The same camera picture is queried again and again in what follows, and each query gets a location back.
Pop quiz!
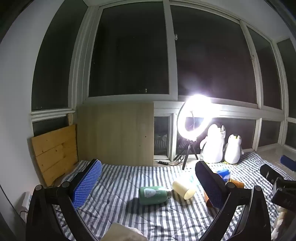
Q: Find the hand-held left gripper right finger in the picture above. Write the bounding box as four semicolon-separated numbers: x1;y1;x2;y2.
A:
195;161;272;241

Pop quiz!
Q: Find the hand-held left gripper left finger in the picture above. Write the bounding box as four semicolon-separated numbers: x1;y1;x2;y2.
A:
25;159;102;241

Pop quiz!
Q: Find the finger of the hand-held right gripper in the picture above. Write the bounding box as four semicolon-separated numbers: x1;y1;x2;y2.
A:
280;155;296;172
260;164;290;185

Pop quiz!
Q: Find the cream plastic cup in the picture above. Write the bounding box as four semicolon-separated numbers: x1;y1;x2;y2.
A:
172;179;197;200

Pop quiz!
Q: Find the orange cup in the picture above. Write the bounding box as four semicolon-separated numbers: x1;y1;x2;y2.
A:
204;192;214;208
229;178;245;189

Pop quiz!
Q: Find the blue packet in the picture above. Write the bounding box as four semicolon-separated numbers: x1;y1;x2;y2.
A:
216;169;231;180

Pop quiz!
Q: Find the small white penguin plush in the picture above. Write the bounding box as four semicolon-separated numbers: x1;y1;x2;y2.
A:
224;134;244;165

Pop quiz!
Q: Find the pine plank board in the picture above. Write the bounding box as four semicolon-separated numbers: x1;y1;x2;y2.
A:
31;124;79;187

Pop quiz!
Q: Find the large white penguin plush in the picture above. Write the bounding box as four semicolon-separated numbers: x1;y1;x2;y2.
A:
200;123;226;163

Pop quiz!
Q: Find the light wooden panel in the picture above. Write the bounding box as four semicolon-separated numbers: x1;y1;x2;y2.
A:
77;103;154;166

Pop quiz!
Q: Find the green bottle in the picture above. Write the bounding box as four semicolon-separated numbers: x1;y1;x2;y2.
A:
138;185;174;206

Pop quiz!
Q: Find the beige cloth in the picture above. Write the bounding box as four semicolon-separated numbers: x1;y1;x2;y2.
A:
101;222;149;241

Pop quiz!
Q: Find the grey striped blanket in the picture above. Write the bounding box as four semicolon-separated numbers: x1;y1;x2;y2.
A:
52;152;296;241

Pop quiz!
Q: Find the white wall plug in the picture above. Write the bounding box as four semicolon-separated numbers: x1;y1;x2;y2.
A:
21;191;32;222

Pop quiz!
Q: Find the ring light on tripod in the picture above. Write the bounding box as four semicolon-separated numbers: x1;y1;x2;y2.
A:
174;94;212;171

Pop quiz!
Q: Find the white window frame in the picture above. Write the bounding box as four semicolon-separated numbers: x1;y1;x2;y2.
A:
30;0;296;163

